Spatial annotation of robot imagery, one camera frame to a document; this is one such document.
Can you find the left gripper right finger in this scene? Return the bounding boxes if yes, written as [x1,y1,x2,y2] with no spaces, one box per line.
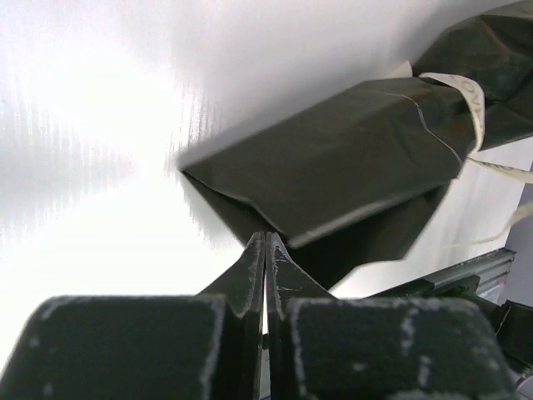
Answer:
[265,233,516,399]

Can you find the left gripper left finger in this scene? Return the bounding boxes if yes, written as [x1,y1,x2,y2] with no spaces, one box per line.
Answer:
[1,232,266,399]

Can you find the black wrapping paper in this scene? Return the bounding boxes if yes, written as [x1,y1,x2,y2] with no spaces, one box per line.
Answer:
[181,1,532,288]

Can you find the cream printed ribbon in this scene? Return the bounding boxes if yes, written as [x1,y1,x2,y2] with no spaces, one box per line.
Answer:
[420,72,532,248]

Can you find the right aluminium table rail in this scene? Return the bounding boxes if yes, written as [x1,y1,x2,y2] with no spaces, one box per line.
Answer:
[366,247,517,309]

